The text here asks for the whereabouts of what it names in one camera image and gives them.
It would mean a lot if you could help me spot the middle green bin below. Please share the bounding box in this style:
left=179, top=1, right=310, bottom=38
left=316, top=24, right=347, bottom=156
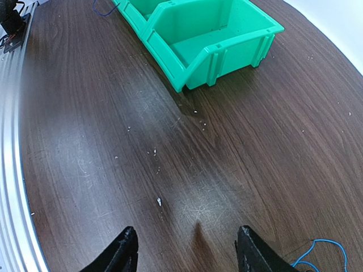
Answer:
left=113, top=0, right=171, bottom=38

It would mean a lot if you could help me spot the front aluminium rail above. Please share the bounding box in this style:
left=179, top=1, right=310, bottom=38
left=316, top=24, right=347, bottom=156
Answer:
left=0, top=0, right=52, bottom=272

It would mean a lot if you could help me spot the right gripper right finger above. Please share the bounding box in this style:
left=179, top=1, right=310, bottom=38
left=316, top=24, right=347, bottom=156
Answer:
left=235, top=225, right=297, bottom=272

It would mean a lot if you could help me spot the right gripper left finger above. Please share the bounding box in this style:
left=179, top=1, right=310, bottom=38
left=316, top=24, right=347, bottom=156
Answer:
left=81, top=226, right=138, bottom=272

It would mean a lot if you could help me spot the light blue cable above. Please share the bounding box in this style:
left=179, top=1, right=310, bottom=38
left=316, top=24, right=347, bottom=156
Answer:
left=292, top=239, right=348, bottom=272

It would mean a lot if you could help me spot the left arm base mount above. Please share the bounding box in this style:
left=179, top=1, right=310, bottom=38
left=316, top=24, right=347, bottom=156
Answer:
left=1, top=0, right=31, bottom=54

